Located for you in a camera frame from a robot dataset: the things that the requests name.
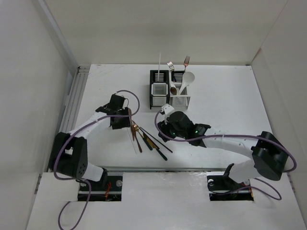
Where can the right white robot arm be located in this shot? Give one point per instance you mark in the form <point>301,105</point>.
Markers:
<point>267,157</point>

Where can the black chopstick long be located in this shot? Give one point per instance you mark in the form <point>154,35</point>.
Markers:
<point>156,140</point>

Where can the silver steel fork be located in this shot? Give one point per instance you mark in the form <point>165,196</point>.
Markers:
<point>171,66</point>

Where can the black slotted utensil container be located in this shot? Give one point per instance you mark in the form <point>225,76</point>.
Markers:
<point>159,92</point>

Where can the copper rose-gold spoon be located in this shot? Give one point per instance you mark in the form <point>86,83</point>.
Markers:
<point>133,131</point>

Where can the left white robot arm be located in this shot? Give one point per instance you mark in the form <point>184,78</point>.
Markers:
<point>69,155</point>

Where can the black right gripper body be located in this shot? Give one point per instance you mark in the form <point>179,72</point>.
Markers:
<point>168,129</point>

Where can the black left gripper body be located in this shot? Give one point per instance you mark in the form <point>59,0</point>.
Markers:
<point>123,122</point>

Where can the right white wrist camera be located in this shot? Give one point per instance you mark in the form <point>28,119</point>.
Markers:
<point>167,110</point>

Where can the large white ceramic spoon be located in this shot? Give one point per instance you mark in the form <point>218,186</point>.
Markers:
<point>187,79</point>

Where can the copper rose-gold fork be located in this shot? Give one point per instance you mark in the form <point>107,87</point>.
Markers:
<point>186,62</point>

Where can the gold fork black handle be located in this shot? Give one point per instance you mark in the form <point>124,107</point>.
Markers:
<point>143,138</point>

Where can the white slotted utensil container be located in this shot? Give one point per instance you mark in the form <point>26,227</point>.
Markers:
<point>180,102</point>

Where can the gold knife black handle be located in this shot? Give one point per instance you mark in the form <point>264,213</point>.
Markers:
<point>162,155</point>

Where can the brown wooden spoon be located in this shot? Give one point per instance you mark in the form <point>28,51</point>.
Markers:
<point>173,90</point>

